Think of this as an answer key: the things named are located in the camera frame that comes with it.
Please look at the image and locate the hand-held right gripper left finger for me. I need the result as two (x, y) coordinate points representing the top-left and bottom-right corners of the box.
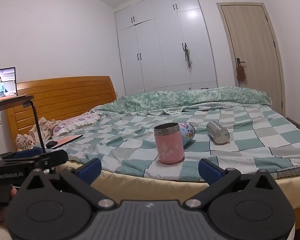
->
(14, 158), (118, 212)

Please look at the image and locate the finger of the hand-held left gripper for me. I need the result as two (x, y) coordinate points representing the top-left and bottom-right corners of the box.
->
(0, 147), (44, 161)
(32, 150), (69, 174)

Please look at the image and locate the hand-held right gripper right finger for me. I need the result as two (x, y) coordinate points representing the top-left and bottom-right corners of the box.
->
(184, 158), (283, 211)

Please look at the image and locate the stainless steel cup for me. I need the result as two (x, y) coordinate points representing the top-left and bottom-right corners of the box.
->
(206, 121), (230, 145)

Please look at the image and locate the pink steel cup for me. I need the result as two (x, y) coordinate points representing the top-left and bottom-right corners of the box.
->
(154, 122), (185, 165)

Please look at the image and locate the person's left hand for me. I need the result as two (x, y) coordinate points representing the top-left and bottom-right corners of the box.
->
(0, 185), (18, 223)

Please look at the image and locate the spotted cloth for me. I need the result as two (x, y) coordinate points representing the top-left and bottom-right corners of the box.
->
(15, 134), (38, 152)

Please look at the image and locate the pink mouse pad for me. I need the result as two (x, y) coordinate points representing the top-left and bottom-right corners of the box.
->
(51, 134), (83, 149)

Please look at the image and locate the crumpled floral cloth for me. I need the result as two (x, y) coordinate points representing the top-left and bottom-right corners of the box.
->
(32, 117), (63, 141)

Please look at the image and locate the purple floral pillow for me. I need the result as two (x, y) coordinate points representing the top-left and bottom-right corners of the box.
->
(51, 112), (103, 140)

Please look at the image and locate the yellow mattress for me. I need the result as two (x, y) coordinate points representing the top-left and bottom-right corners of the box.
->
(65, 160), (300, 230)

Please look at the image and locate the checked bedsheet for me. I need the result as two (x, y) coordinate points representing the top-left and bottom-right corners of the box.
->
(49, 104), (300, 182)

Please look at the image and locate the dark overbed table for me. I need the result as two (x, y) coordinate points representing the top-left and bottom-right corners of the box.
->
(0, 94), (47, 154)

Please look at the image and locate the wooden bed headboard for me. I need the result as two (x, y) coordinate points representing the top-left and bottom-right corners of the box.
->
(6, 76), (117, 153)

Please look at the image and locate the laptop screen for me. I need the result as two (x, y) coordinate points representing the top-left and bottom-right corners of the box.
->
(0, 67), (17, 103)

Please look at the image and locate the green floral quilt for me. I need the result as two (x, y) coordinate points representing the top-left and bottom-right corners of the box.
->
(96, 86), (273, 117)

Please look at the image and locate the brown hanging pouch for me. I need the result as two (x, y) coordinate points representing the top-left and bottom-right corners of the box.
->
(236, 65), (247, 82)

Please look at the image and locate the hanging grey cloth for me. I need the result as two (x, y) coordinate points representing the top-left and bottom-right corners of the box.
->
(184, 44), (193, 69)

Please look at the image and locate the beige wooden door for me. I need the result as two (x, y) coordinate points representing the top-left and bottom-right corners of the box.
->
(216, 2), (285, 117)

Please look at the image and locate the white wardrobe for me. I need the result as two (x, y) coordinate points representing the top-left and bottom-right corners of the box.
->
(114, 0), (218, 97)

